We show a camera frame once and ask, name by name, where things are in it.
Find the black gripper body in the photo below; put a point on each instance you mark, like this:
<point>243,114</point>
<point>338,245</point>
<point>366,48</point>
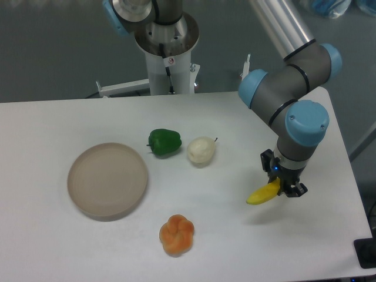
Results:
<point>286,176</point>

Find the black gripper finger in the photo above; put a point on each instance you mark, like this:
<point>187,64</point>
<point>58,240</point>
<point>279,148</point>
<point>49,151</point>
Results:
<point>266,158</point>
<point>295,190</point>

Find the yellow toy banana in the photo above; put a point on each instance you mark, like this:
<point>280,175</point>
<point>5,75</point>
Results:
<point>265,193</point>

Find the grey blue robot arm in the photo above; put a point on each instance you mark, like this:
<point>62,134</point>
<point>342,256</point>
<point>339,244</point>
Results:
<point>276,98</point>

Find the white toy pear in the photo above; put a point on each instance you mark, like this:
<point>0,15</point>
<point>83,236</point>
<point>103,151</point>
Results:
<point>201,149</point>

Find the grey table leg strut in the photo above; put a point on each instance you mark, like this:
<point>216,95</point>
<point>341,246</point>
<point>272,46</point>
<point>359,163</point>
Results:
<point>365,140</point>

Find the black device at table edge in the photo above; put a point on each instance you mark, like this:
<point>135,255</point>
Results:
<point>365,250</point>

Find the green toy bell pepper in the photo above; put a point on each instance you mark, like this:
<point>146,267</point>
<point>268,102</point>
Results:
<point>164,141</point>

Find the orange toy bread roll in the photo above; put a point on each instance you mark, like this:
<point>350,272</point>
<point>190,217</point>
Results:
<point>176,235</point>

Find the blue plastic bag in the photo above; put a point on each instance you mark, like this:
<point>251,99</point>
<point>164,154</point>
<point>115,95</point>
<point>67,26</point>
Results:
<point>333,9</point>

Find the beige round plate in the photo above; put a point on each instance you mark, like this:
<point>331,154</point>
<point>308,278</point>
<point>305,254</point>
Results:
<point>107,181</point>

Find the white upright bracket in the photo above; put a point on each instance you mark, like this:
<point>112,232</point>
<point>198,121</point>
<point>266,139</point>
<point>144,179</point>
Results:
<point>246,67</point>

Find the white metal bracket bar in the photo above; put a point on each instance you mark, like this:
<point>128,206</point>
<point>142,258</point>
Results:
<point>122,88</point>

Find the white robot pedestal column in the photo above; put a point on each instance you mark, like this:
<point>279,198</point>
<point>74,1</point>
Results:
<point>168,53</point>

